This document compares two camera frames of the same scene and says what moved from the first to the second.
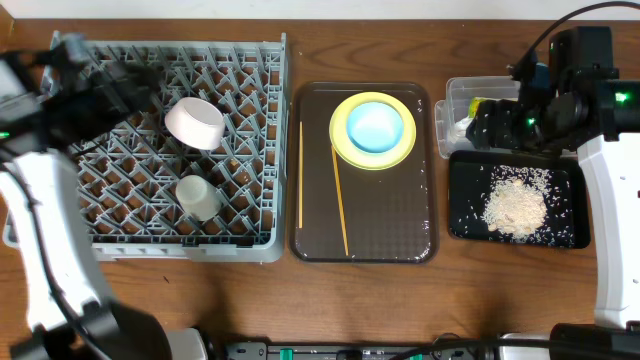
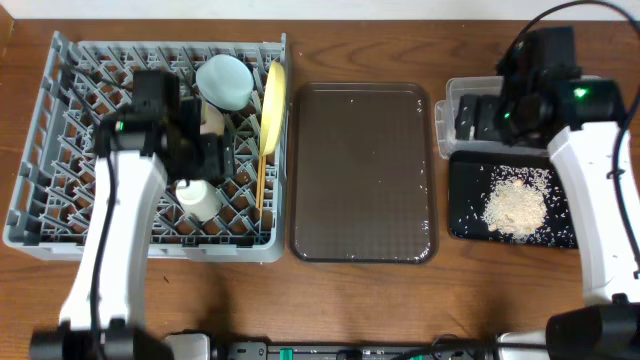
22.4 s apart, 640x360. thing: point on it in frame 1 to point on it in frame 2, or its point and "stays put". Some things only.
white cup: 198,197 stays put
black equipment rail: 306,350 stays put
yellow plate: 372,131 to 273,107
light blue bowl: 374,127 to 225,81
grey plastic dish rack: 129,169 stays put
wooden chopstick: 300,174 to 258,182
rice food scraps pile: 516,202 stays put
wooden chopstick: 340,200 to 264,158
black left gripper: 107,93 to 214,158
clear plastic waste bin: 454,115 stays put
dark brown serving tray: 391,214 stays put
